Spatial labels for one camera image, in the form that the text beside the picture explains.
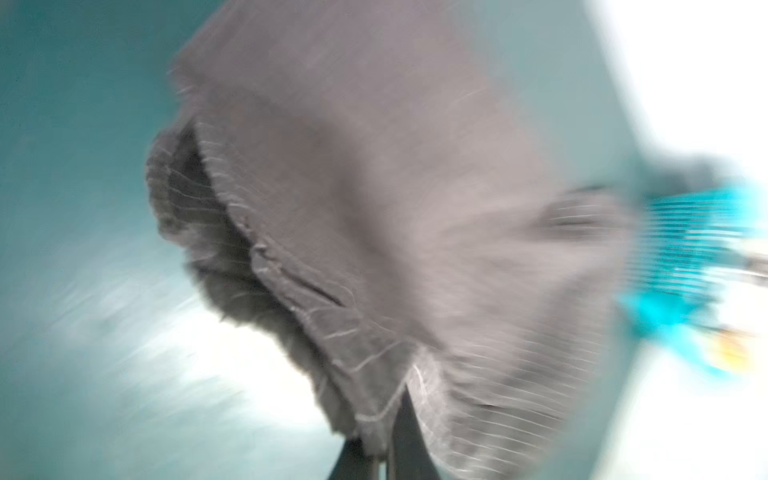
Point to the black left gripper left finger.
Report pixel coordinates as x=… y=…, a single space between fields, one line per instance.
x=353 y=463

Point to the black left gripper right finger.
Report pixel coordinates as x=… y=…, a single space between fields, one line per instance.
x=408 y=457

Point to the dark grey pinstriped shirt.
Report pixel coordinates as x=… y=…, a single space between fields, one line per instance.
x=349 y=176

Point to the teal plastic laundry basket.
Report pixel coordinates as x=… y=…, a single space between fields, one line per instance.
x=698 y=259

